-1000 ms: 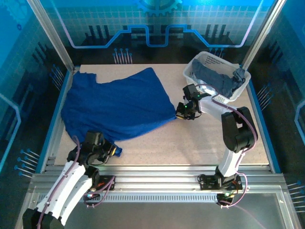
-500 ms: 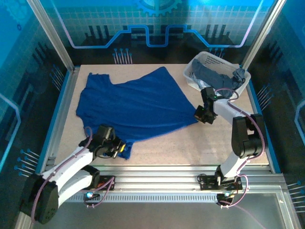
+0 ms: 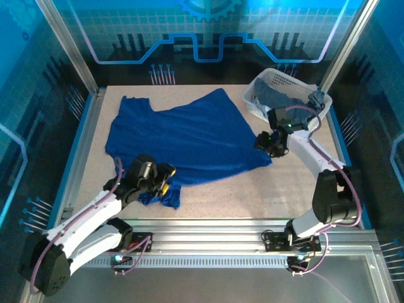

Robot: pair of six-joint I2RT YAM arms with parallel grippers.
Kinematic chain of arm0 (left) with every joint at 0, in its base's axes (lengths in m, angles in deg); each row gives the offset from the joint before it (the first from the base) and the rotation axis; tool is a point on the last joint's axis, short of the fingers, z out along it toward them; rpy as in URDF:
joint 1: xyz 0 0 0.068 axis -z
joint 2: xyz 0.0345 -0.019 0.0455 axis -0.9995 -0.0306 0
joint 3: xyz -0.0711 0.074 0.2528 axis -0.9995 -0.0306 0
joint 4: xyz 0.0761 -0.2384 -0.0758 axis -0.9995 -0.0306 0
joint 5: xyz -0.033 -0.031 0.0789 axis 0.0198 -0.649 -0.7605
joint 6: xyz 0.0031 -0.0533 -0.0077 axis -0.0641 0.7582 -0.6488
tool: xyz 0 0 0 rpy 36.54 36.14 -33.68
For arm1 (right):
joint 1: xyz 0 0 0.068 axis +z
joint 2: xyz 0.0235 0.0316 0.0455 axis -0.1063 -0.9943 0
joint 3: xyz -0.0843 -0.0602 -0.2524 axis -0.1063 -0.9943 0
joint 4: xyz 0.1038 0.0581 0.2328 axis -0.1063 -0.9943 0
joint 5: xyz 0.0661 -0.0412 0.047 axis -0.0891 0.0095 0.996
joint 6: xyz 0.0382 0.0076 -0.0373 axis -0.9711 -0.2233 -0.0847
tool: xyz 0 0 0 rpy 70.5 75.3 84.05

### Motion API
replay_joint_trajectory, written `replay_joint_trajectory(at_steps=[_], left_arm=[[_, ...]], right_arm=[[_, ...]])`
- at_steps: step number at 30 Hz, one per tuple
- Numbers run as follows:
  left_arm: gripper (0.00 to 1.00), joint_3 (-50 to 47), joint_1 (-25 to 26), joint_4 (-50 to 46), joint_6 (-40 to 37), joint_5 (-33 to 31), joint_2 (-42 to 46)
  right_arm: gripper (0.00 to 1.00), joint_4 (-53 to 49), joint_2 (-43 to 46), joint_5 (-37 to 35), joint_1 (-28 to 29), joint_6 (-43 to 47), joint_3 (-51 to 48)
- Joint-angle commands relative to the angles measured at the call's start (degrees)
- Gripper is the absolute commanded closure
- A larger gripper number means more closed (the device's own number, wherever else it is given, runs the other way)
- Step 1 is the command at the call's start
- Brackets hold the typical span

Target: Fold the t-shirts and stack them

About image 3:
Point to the royal blue t-shirt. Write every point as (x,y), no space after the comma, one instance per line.
(195,135)

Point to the white plastic laundry basket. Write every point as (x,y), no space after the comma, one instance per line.
(284,80)

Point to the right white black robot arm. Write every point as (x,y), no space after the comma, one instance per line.
(309,151)

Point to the light grey printed garment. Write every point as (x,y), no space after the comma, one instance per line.
(260,105)

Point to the grey blue t-shirt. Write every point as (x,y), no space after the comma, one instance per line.
(277,98)

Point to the left controller board with light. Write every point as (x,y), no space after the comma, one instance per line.
(121,259)

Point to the controller board with light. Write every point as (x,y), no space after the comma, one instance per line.
(121,259)
(298,260)

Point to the blue table edge trim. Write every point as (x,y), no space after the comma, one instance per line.
(53,214)

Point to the grey metal front plate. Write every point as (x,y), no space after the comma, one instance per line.
(205,287)

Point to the right controller board with light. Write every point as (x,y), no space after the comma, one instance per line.
(298,260)

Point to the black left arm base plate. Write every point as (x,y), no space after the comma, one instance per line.
(139,236)

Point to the aluminium mounting rail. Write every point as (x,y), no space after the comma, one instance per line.
(205,240)

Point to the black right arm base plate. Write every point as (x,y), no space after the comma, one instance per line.
(277,243)

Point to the aluminium frame post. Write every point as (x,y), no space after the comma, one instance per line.
(69,50)
(347,47)

